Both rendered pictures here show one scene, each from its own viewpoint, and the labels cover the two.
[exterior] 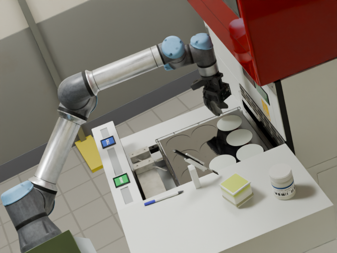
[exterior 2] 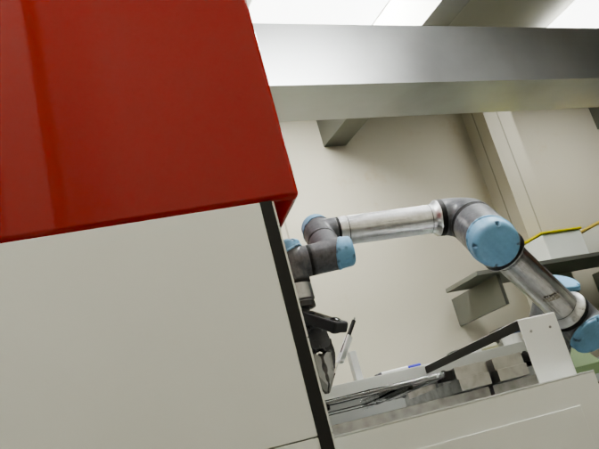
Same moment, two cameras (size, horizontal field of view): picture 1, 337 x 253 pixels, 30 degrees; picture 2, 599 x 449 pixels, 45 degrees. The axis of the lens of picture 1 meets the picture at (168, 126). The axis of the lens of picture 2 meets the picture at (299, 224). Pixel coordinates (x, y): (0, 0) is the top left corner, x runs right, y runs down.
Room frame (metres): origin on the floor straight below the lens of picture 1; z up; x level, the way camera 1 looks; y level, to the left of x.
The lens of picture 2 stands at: (3.66, -0.51, 0.78)
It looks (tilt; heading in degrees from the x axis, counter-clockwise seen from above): 18 degrees up; 168
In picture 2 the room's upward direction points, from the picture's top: 15 degrees counter-clockwise
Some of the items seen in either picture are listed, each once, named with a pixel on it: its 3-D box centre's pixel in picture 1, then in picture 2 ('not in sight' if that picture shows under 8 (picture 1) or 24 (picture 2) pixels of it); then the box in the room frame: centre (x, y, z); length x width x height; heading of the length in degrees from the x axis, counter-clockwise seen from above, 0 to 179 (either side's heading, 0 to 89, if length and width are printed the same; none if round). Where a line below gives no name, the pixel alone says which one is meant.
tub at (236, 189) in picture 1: (236, 190); not in sight; (1.50, -0.14, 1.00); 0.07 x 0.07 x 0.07; 25
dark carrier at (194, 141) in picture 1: (213, 148); (347, 404); (1.88, -0.13, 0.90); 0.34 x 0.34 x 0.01; 5
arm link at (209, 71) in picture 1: (208, 67); (297, 296); (2.03, -0.21, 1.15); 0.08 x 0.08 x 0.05
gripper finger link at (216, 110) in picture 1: (216, 109); (322, 374); (2.02, -0.20, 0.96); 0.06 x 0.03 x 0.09; 34
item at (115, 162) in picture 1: (120, 175); (490, 369); (1.91, 0.23, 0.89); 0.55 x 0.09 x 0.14; 5
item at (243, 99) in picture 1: (262, 126); not in sight; (1.91, -0.34, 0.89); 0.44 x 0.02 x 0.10; 5
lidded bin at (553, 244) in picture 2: not in sight; (552, 250); (-1.42, 2.45, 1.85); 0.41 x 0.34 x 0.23; 104
